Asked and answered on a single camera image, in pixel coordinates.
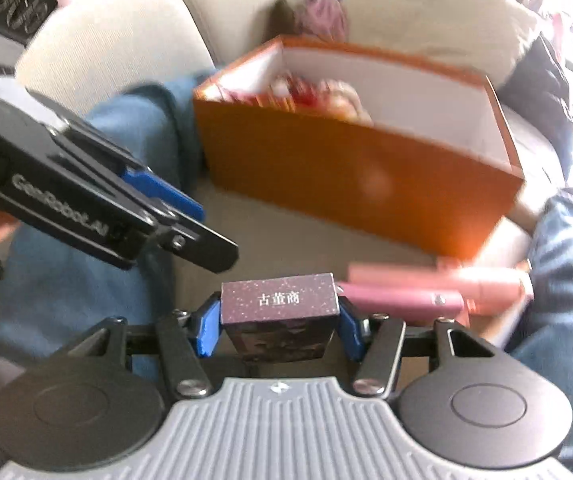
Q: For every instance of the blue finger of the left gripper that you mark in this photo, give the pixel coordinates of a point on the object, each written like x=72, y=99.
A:
x=190, y=240
x=152, y=186

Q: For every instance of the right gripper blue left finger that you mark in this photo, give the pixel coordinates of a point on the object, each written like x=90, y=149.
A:
x=205, y=326

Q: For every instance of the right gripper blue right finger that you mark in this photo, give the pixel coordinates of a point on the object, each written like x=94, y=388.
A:
x=351, y=329

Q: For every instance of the dark purple card box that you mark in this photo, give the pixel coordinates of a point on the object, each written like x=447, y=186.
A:
x=280, y=320

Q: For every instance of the pink case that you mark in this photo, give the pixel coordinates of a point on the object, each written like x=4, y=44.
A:
x=419, y=295

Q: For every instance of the white crochet bunny toy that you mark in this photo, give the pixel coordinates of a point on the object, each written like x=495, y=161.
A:
x=329, y=97

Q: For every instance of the left leg in jeans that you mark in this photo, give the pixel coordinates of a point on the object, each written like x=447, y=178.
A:
x=51, y=291

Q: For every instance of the orange cardboard box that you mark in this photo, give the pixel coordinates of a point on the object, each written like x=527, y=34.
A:
x=436, y=168

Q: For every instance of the pink cloth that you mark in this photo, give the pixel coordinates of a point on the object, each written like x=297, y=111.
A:
x=322, y=19

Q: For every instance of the black jacket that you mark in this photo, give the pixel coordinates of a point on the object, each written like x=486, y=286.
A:
x=538, y=91

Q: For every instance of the cream cushion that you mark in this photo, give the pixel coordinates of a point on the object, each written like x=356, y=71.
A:
x=489, y=36

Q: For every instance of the beige sofa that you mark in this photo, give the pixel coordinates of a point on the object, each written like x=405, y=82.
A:
x=276, y=241

